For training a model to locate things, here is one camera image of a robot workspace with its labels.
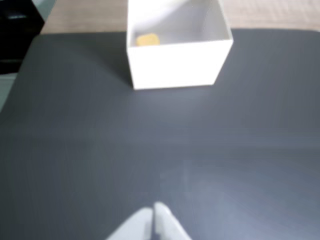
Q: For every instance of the dark grey table mat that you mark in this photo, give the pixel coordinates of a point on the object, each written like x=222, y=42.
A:
x=150, y=150

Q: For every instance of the white open box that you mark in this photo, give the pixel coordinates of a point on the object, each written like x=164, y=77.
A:
x=175, y=65

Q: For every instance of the dark hanging cloth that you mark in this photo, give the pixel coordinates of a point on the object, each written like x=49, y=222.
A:
x=15, y=37

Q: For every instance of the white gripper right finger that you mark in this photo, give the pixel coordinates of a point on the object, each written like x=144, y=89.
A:
x=170, y=227

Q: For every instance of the yellow cube block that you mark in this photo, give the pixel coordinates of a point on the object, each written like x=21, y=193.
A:
x=148, y=40

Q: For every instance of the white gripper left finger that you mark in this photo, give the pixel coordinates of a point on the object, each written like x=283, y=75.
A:
x=136, y=226

